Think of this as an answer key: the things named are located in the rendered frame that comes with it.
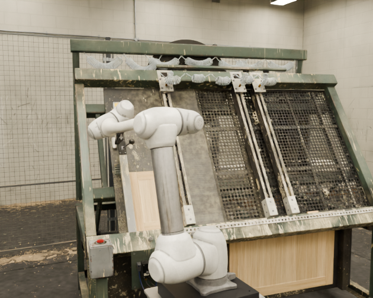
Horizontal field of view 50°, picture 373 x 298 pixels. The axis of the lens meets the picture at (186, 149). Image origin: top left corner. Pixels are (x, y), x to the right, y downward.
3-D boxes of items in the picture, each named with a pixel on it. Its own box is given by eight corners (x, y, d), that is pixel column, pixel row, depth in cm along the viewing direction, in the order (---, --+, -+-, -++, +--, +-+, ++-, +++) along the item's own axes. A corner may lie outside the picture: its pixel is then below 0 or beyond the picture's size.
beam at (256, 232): (86, 261, 235) (87, 257, 226) (84, 241, 240) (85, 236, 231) (380, 224, 305) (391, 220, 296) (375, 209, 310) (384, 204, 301)
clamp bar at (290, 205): (285, 216, 279) (302, 204, 258) (244, 80, 330) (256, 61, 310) (297, 215, 282) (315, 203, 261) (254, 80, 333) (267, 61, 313)
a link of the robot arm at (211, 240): (235, 273, 184) (234, 226, 182) (206, 284, 172) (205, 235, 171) (211, 264, 196) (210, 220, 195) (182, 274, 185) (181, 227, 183)
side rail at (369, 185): (366, 210, 308) (376, 206, 298) (320, 94, 355) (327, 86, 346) (375, 210, 310) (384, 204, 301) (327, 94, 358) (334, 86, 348)
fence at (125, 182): (127, 234, 243) (128, 232, 240) (112, 104, 284) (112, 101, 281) (135, 233, 245) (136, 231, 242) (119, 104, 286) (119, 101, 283)
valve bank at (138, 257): (136, 300, 224) (135, 259, 221) (131, 290, 237) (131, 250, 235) (218, 287, 240) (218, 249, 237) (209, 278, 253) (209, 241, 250)
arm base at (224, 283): (245, 286, 183) (245, 274, 183) (202, 297, 174) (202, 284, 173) (224, 272, 199) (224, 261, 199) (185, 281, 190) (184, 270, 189)
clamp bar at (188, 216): (180, 227, 254) (191, 216, 234) (154, 78, 305) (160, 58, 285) (195, 226, 257) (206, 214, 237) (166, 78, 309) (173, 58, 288)
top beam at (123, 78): (74, 87, 283) (74, 78, 274) (73, 76, 287) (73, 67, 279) (331, 90, 353) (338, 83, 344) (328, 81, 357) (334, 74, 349)
